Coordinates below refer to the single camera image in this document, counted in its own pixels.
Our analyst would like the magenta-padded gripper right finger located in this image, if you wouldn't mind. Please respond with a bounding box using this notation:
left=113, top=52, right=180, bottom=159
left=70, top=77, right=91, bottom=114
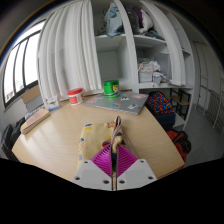
left=115, top=143, right=158, bottom=191

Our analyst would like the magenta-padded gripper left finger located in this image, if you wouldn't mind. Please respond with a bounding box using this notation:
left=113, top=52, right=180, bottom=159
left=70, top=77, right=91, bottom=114
left=71, top=143, right=115, bottom=192

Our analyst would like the yellow patterned towel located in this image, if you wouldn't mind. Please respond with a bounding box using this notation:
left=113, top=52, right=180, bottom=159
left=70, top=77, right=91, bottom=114
left=77, top=115, right=138, bottom=171

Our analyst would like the red and black backpack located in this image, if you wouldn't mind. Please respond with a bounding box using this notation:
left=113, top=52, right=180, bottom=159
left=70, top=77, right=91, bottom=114
left=166, top=129, right=193, bottom=165

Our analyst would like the colourful patterned bag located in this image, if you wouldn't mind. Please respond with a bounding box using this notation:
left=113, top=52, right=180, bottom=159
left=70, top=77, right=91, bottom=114
left=146, top=90, right=177, bottom=132

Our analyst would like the grey laptop with stickers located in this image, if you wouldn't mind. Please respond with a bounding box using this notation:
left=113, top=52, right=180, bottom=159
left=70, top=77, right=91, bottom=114
left=82, top=91, right=150, bottom=116

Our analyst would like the beige book with pink cover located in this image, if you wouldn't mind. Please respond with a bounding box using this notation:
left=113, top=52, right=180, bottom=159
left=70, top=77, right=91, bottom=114
left=20, top=108, right=52, bottom=135

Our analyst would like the white jar with red lid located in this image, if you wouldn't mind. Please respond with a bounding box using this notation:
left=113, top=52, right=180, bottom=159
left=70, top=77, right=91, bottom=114
left=67, top=87, right=85, bottom=106

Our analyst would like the small white card box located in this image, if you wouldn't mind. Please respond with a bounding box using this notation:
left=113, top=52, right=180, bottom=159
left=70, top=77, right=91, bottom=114
left=44, top=94, right=62, bottom=112

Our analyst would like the black soft bag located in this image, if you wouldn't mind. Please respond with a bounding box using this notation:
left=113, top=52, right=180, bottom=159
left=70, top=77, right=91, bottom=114
left=8, top=116, right=28, bottom=162

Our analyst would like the green round jar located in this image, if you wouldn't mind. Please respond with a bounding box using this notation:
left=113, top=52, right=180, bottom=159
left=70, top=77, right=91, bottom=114
left=103, top=79, right=121, bottom=98

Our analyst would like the cardboard box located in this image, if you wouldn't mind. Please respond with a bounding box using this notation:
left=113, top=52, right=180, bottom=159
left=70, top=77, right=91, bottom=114
left=21, top=84, right=44, bottom=113

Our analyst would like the white shelf unit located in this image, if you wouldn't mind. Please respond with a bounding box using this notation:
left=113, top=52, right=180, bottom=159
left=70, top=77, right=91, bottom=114
left=89, top=0, right=196, bottom=131

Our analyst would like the dark-framed window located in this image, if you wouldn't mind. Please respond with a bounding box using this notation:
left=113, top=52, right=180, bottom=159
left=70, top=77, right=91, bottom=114
left=2, top=19, right=46, bottom=109

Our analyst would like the white curtain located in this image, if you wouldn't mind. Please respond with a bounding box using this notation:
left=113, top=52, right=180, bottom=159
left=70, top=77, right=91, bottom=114
left=37, top=0, right=103, bottom=101

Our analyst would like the black frame wooden stool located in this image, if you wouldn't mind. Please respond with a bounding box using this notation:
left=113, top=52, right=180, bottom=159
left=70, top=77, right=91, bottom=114
left=169, top=88, right=193, bottom=122

